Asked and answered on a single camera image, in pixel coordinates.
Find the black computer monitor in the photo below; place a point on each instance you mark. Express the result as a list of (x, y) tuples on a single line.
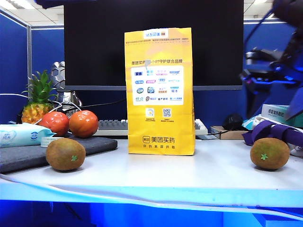
[(94, 47)]

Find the red orange tomato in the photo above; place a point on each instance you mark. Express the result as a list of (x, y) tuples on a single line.
[(55, 121), (84, 124)]

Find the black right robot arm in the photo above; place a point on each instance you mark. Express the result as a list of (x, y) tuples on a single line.
[(290, 10)]

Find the grey computer keyboard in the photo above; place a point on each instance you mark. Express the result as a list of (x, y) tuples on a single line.
[(111, 127)]

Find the brown cardboard box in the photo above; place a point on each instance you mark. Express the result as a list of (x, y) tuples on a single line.
[(225, 133)]

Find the black computer mouse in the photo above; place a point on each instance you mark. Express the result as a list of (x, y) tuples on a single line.
[(233, 121)]

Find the dark grey mouse pad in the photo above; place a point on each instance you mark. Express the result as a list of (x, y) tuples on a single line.
[(26, 153)]

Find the yellow paper bag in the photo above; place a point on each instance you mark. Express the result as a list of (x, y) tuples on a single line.
[(161, 123)]

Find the brown kiwifruit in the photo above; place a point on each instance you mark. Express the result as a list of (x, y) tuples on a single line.
[(64, 154), (272, 151)]

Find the teal white medicine box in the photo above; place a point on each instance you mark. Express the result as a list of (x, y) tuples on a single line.
[(275, 113)]

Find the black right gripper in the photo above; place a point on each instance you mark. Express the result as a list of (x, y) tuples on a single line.
[(267, 71)]

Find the blue wet wipes pack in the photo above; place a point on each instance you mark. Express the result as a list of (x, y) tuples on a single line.
[(19, 134)]

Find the small pineapple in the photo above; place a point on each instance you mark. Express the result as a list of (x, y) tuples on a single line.
[(39, 104)]

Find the clear tape roll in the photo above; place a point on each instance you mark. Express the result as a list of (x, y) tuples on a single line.
[(48, 142)]

